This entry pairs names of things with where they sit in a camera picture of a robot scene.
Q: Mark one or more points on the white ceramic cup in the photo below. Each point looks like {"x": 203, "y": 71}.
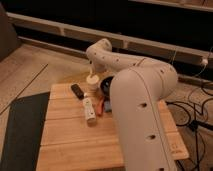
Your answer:
{"x": 93, "y": 82}

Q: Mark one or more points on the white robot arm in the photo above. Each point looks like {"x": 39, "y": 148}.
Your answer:
{"x": 136, "y": 88}

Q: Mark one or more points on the black bowl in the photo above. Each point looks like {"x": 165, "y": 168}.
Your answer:
{"x": 105, "y": 86}

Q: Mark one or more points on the white remote controller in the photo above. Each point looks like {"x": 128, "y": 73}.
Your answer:
{"x": 89, "y": 111}

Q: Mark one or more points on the black remote control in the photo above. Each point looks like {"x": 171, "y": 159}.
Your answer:
{"x": 77, "y": 91}

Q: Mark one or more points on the dark floor mat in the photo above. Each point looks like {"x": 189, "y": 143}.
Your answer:
{"x": 23, "y": 133}

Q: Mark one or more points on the orange handled tool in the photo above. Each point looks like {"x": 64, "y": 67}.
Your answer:
{"x": 100, "y": 107}

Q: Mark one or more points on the white metal shelf rail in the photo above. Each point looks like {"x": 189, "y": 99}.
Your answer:
{"x": 139, "y": 45}

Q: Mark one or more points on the white wall plug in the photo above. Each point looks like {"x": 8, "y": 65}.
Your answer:
{"x": 204, "y": 62}

